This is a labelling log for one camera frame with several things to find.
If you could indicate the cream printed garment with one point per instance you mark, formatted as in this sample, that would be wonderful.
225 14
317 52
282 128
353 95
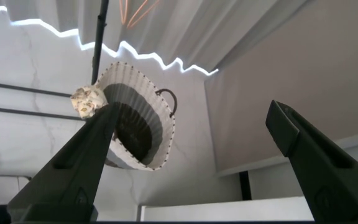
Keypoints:
87 101

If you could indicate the black clothes rack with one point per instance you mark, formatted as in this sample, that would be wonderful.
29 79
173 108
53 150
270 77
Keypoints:
99 40

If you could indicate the white curtain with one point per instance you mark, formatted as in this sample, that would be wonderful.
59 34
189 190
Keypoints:
182 34

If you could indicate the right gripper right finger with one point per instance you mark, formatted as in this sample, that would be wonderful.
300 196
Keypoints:
331 177

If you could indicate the white laundry basket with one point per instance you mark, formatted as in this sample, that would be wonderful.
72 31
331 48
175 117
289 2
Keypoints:
141 93

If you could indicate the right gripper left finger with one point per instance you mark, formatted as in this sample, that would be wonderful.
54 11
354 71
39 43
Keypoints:
70 174

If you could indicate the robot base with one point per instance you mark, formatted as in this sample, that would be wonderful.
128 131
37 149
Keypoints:
228 211

